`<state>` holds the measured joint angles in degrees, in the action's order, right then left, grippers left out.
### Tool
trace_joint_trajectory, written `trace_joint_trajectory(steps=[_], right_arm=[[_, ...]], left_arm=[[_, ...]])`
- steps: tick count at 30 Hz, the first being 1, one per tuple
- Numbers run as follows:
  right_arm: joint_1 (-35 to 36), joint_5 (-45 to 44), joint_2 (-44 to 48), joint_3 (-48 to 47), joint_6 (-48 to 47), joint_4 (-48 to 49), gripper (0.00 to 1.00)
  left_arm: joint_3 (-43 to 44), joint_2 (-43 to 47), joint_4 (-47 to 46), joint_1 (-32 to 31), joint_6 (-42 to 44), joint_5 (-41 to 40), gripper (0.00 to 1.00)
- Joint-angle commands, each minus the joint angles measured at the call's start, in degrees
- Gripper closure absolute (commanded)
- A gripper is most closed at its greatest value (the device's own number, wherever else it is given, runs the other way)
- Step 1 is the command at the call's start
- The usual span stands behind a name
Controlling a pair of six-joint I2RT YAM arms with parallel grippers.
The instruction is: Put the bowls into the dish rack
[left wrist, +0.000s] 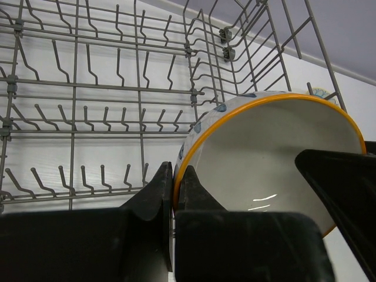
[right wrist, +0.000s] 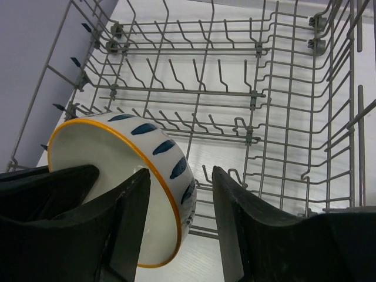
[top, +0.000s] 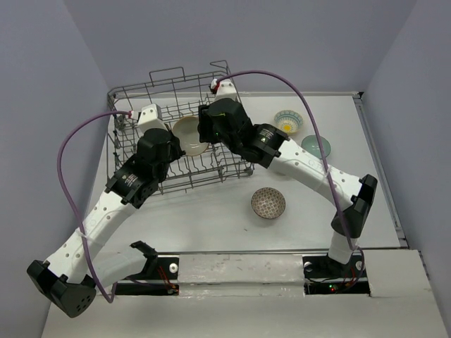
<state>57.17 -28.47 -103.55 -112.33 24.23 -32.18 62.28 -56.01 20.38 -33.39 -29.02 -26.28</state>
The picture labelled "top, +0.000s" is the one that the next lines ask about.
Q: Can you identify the grey wire dish rack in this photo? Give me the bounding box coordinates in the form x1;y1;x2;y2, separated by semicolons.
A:
103;60;254;194

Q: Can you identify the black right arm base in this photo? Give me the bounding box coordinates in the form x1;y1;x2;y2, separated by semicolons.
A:
302;254;371;295

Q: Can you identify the brown patterned bowl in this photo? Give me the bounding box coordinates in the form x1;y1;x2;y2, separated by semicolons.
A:
251;187;286;220

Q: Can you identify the plain teal bowl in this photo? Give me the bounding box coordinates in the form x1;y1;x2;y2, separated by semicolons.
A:
301;134;331;159

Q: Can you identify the teal yellow sun bowl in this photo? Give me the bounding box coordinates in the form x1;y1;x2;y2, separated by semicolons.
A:
274;110;304;135

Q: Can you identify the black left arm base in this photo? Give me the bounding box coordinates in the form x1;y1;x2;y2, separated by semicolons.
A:
115;256;180;296

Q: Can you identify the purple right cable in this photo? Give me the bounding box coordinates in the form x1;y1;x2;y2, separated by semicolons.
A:
211;69;366;293

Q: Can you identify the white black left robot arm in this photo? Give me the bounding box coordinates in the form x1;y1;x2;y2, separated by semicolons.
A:
27;128;184;318

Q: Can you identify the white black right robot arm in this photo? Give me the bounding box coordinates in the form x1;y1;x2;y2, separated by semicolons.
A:
198;99;378;276

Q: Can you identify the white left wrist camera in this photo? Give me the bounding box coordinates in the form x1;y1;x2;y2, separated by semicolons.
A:
137;104;166;134

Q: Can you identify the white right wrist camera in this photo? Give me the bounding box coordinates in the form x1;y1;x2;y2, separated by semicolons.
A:
210;79;237;102

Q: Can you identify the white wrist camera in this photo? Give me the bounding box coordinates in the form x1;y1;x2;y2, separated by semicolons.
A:
210;79;237;102
137;104;166;134

